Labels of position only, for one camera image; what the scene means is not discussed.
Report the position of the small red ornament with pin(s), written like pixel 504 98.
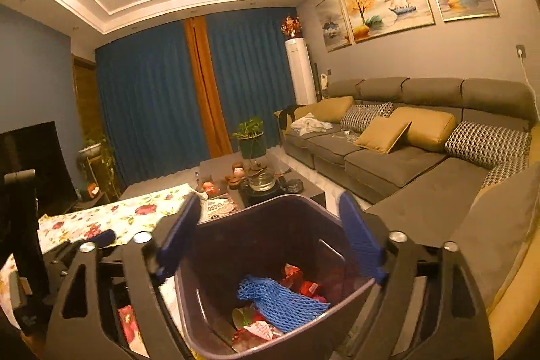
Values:
pixel 92 188

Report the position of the dark coffee table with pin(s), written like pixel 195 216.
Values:
pixel 303 199

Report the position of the small black white patterned pillow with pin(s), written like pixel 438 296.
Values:
pixel 502 174

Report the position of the wide black white patterned pillow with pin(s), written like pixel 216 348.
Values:
pixel 485 145

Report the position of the white standing air conditioner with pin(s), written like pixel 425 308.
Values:
pixel 300 71

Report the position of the white cloth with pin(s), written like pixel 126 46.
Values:
pixel 310 124

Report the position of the large plump yellow pillow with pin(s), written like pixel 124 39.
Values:
pixel 430 128

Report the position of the red patterned wrapper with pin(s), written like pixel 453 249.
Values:
pixel 303 282

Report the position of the grey sectional sofa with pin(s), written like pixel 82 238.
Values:
pixel 396 170

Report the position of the black television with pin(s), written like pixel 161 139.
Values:
pixel 38 161

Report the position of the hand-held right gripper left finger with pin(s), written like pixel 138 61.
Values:
pixel 179 242

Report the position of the small square yellow pillow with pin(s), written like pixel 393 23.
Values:
pixel 382 134

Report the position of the grey plastic trash bin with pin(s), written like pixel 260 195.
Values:
pixel 261 233

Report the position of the small reddish figurine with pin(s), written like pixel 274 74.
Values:
pixel 209 187

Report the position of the trailing plant on gold stand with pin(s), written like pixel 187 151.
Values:
pixel 99 161

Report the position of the flat yellow pillow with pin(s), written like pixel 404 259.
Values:
pixel 325 109

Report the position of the white printed packet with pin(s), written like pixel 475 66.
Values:
pixel 219 207

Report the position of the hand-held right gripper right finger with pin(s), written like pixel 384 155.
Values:
pixel 363 242

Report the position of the wooden wall panel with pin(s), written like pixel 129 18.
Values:
pixel 86 94

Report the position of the narrow blue curtain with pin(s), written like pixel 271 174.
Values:
pixel 253 73

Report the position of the orange curtain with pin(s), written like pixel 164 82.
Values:
pixel 206 90

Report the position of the wide blue curtain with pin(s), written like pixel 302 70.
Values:
pixel 147 102

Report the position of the glass teapot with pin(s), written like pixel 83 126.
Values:
pixel 261 179

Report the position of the dark ashtray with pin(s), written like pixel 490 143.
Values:
pixel 293 187

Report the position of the large olive yellow cushion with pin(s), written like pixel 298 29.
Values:
pixel 502 242

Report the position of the red white wrapper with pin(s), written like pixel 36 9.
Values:
pixel 255 328

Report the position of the black clothing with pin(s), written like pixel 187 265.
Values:
pixel 287 114

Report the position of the white wall outlet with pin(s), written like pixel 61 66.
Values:
pixel 521 51

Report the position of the small grey landscape painting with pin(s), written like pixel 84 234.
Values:
pixel 333 22

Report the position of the long black white patterned pillow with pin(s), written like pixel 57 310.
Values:
pixel 365 117

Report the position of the red gold flower decoration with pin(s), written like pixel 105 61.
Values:
pixel 291 27

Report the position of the blue foam net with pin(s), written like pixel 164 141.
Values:
pixel 278 301

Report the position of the potted plant dark green pot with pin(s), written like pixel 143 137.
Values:
pixel 251 143

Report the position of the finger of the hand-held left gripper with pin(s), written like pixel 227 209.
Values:
pixel 103 238

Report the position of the small tan figurine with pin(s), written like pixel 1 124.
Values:
pixel 237 174

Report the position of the floral tablecloth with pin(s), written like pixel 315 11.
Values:
pixel 126 212

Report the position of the white wall-hung device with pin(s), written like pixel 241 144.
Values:
pixel 323 81

